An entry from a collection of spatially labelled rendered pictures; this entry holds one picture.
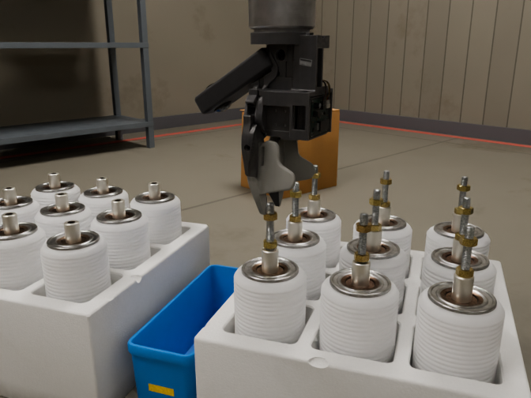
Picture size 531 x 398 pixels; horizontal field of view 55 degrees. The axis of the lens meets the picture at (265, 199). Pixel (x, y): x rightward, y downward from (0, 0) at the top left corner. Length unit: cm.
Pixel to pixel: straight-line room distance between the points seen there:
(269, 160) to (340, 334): 22
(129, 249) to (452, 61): 275
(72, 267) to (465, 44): 287
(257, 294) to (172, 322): 29
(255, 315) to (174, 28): 298
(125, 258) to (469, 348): 55
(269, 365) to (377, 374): 13
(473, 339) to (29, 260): 64
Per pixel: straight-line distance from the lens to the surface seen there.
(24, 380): 90
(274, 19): 57
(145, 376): 81
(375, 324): 63
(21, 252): 86
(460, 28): 335
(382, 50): 361
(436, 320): 62
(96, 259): 79
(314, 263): 75
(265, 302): 64
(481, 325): 61
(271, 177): 59
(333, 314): 63
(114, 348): 82
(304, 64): 57
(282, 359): 64
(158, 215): 96
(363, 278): 63
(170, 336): 90
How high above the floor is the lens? 53
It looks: 17 degrees down
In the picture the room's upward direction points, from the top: straight up
